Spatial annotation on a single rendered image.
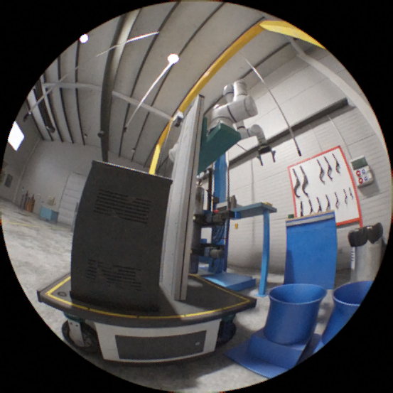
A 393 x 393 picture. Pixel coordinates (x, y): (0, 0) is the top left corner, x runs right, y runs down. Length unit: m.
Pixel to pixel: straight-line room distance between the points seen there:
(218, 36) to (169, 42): 2.00
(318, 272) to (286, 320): 1.32
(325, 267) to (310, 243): 0.38
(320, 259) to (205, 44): 7.10
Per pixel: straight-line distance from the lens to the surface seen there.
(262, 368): 0.80
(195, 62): 6.89
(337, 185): 3.19
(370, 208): 3.19
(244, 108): 0.95
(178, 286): 0.67
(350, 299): 0.86
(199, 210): 2.06
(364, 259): 1.99
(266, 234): 1.64
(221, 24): 6.67
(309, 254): 1.92
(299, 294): 0.88
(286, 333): 0.70
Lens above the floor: 0.61
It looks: 19 degrees up
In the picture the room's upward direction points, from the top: 5 degrees clockwise
